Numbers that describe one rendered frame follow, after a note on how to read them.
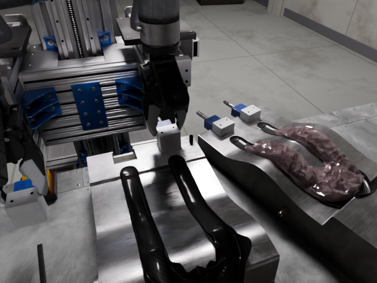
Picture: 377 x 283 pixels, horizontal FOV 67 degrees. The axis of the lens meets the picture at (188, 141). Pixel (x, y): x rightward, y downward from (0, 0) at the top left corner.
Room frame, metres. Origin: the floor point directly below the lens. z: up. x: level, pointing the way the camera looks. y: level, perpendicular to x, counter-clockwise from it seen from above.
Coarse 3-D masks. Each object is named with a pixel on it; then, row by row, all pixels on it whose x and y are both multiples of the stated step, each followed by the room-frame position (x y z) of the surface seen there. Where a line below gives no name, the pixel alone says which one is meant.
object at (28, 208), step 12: (24, 180) 0.36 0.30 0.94; (12, 192) 0.32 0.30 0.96; (24, 192) 0.32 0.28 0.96; (36, 192) 0.32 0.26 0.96; (12, 204) 0.29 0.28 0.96; (24, 204) 0.29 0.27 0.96; (36, 204) 0.30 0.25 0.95; (12, 216) 0.29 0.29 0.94; (24, 216) 0.29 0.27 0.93; (36, 216) 0.30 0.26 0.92
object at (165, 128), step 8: (160, 120) 0.59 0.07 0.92; (168, 120) 0.58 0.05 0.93; (160, 128) 0.53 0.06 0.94; (168, 128) 0.53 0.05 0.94; (176, 128) 0.53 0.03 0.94; (160, 136) 0.50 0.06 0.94; (168, 136) 0.51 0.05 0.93; (176, 136) 0.51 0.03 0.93; (160, 144) 0.50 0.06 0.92; (168, 144) 0.51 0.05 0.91; (176, 144) 0.51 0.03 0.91; (160, 152) 0.50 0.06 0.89
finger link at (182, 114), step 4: (176, 112) 0.53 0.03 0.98; (180, 112) 0.53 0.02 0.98; (184, 112) 0.54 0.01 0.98; (176, 116) 0.54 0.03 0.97; (180, 116) 0.53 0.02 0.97; (184, 116) 0.54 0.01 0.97; (180, 120) 0.53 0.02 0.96; (184, 120) 0.54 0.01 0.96; (176, 124) 0.54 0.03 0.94; (180, 124) 0.53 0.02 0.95; (180, 128) 0.54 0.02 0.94
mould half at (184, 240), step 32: (96, 160) 0.47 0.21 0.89; (160, 160) 0.48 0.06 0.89; (192, 160) 0.48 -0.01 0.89; (96, 192) 0.38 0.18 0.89; (160, 192) 0.39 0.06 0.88; (224, 192) 0.39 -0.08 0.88; (96, 224) 0.31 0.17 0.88; (128, 224) 0.31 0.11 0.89; (160, 224) 0.30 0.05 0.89; (192, 224) 0.29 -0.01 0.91; (256, 224) 0.28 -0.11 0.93; (128, 256) 0.23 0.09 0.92; (192, 256) 0.22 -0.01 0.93; (256, 256) 0.22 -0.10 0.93
